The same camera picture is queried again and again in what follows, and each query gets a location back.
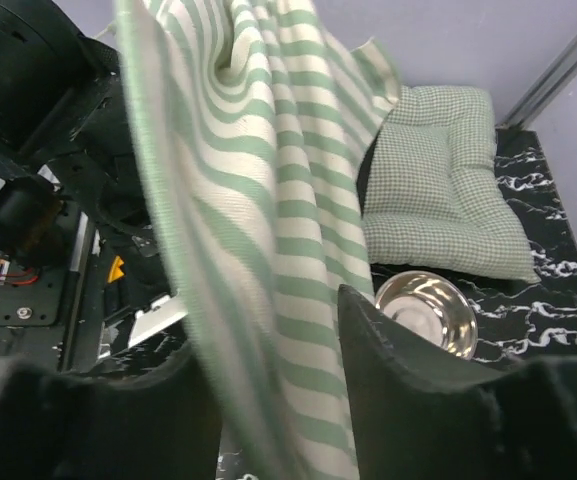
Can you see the steel pet bowl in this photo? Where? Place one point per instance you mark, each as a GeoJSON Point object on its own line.
{"type": "Point", "coordinates": [433, 308]}

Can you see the green checked pet cushion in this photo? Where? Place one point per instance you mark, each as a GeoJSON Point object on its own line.
{"type": "Point", "coordinates": [432, 199]}

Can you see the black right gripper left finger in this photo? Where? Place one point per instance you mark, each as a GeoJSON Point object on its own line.
{"type": "Point", "coordinates": [164, 424]}

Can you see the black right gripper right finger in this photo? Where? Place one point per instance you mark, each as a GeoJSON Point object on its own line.
{"type": "Point", "coordinates": [419, 412]}

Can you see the aluminium frame post right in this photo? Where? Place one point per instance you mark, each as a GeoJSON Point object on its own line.
{"type": "Point", "coordinates": [551, 83]}

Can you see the green striped pet tent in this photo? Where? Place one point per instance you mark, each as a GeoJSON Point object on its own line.
{"type": "Point", "coordinates": [250, 122]}

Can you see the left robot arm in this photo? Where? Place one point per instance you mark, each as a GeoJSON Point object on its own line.
{"type": "Point", "coordinates": [64, 134]}

